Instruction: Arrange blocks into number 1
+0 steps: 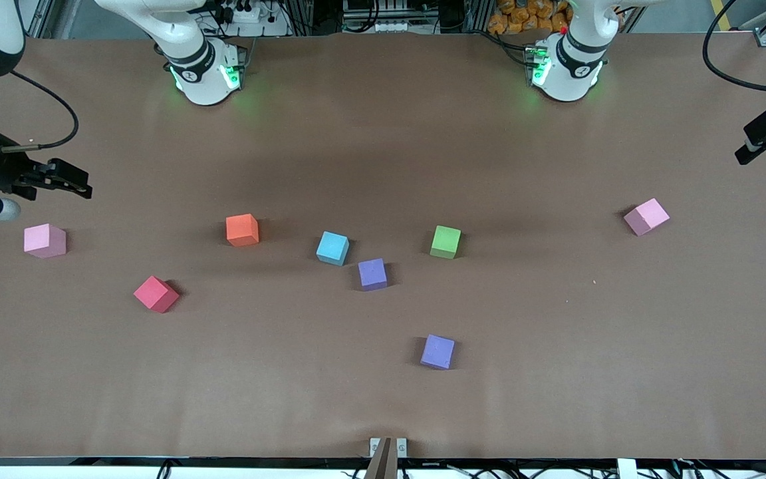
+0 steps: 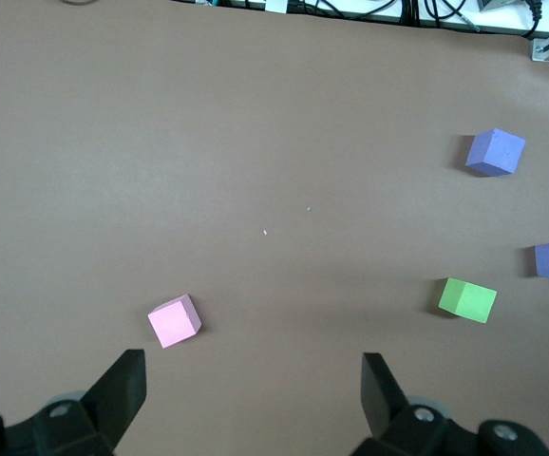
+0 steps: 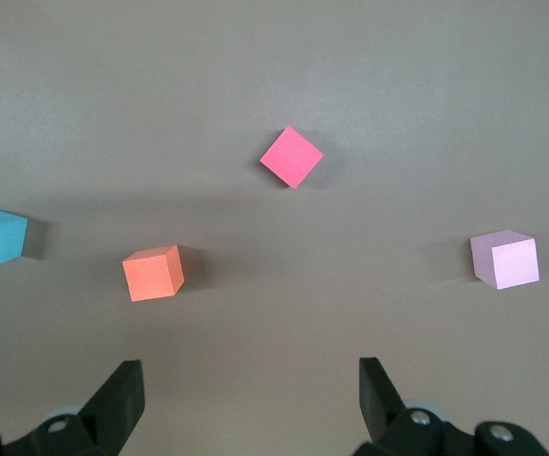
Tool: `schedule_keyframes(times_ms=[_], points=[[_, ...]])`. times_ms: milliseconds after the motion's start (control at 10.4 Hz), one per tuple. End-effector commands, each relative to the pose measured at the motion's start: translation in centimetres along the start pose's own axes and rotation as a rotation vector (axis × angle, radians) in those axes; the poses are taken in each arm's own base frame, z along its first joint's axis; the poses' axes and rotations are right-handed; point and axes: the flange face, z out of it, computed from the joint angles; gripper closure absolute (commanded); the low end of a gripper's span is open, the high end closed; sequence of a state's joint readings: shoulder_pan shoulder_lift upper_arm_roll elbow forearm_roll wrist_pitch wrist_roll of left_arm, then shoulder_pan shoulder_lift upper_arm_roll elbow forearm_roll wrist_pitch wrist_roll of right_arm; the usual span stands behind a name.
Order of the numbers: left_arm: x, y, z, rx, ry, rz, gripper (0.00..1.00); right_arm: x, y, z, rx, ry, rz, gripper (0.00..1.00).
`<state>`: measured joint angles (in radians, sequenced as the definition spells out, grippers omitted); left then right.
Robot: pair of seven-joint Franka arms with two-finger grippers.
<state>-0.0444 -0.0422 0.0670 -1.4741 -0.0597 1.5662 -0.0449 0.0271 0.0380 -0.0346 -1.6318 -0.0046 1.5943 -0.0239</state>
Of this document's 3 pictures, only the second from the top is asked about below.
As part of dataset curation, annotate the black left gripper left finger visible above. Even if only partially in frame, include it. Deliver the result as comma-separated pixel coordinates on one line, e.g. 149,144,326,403
0,350,147,456

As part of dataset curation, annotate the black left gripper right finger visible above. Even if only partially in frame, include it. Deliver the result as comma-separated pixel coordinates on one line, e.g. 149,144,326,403
350,351,549,456

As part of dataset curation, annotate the pink foam cube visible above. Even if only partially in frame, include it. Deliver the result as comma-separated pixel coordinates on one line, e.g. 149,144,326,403
147,293,203,350

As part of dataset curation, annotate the green foam cube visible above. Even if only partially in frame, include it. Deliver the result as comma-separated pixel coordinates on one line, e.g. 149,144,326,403
438,276,498,326

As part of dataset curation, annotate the brown table mat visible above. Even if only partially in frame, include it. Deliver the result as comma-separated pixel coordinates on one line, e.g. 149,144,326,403
0,0,549,456

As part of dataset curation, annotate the thick black cable with plug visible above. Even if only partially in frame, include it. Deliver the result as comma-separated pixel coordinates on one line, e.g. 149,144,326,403
522,0,542,41

